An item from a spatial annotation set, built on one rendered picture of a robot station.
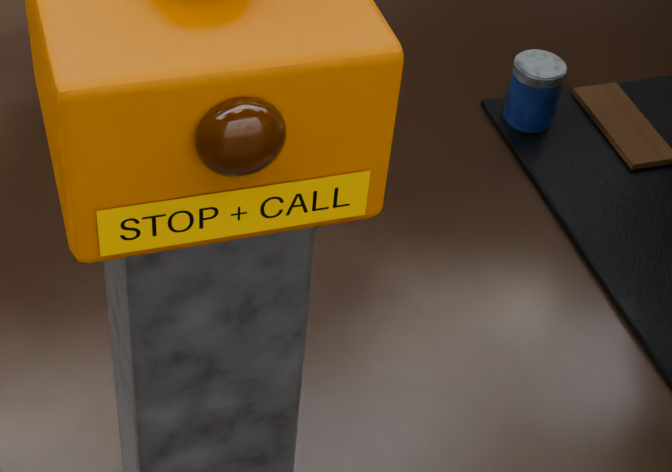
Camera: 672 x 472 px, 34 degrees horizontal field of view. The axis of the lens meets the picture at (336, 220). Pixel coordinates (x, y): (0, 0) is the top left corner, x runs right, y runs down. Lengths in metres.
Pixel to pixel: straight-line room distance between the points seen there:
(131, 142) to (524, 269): 1.55
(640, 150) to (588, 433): 0.68
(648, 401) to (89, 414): 0.84
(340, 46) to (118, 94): 0.08
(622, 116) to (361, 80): 1.87
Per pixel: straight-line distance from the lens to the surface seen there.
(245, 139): 0.36
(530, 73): 2.08
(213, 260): 0.44
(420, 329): 1.75
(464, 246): 1.89
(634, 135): 2.19
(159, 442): 0.52
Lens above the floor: 1.28
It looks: 42 degrees down
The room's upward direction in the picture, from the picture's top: 6 degrees clockwise
